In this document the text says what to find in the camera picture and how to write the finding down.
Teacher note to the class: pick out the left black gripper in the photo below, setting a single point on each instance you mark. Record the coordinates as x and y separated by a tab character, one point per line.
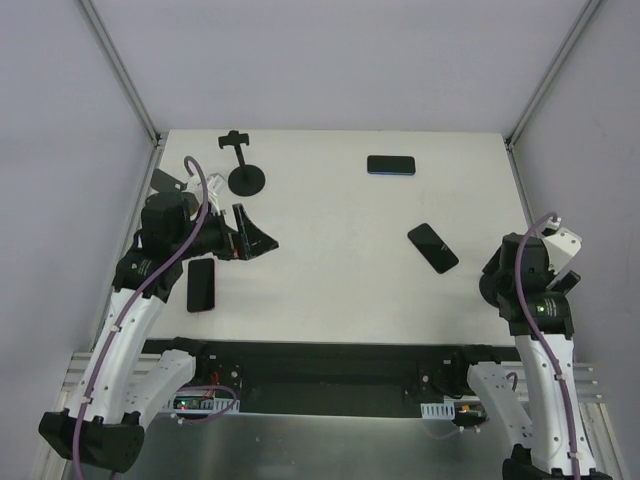
240	232

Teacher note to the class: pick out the black clamp phone stand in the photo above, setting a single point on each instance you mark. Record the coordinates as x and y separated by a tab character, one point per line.
245	180

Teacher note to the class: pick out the blue edged black phone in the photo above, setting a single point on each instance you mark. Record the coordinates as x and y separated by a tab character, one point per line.
391	165

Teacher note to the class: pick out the black round base phone stand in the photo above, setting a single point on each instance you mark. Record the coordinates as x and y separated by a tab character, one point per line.
488	287

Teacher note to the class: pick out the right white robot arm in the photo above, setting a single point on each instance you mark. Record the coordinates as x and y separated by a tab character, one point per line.
528	282

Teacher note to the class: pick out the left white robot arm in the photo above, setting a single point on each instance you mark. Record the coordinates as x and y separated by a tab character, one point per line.
104	423

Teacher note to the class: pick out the black phone with red case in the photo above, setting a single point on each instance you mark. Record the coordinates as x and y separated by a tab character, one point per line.
201	285

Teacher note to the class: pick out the brown base phone stand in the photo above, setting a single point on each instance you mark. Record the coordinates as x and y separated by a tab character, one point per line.
162	182

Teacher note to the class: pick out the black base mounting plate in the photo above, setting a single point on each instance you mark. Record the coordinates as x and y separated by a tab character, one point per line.
321	379

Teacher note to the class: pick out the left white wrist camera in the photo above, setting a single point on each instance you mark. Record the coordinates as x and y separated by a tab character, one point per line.
215	184

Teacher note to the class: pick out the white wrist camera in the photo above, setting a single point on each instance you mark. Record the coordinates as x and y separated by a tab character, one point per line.
562	246
215	184

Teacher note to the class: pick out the left white cable duct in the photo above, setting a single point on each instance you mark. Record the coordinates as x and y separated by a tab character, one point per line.
199	405

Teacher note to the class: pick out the white cable duct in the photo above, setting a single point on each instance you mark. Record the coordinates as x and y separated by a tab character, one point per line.
199	405
449	410

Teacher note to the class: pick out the left aluminium frame post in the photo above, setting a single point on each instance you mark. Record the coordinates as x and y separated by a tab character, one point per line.
118	68

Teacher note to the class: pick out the aluminium frame post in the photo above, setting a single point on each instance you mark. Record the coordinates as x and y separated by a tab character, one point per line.
118	68
584	19

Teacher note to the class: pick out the right white cable duct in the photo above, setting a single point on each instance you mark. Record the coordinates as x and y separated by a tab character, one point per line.
449	410

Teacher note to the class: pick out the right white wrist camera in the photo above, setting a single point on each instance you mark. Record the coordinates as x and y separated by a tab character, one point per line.
562	246

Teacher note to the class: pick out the right aluminium frame post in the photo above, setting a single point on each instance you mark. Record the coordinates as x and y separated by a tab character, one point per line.
584	19

